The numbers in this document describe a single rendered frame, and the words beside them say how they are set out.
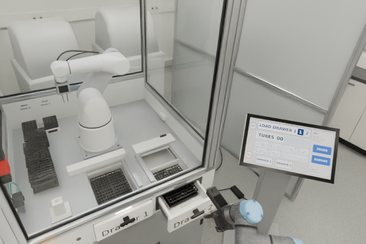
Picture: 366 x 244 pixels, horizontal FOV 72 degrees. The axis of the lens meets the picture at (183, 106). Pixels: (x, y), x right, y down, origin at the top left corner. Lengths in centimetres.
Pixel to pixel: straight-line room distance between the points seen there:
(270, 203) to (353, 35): 124
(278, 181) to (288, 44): 108
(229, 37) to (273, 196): 118
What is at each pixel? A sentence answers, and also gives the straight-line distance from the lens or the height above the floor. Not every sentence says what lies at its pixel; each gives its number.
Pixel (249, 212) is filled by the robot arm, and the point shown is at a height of 128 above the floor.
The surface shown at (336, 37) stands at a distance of 207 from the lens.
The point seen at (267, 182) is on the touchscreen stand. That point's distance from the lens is 179.
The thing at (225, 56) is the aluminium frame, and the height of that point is 163.
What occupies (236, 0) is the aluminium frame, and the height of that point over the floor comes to 186.
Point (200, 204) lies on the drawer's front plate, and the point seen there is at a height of 93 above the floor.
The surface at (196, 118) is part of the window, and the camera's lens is 118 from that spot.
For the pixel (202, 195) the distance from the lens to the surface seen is 149.
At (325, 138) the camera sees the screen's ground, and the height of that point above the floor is 115.
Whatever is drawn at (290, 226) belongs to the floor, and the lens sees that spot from 262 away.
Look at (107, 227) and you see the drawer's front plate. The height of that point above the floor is 89.
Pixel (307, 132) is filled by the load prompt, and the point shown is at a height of 116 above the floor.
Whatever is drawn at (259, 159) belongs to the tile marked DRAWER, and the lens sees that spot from 155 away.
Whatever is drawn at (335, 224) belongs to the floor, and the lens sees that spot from 284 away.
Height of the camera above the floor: 201
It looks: 32 degrees down
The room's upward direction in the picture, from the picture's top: 4 degrees clockwise
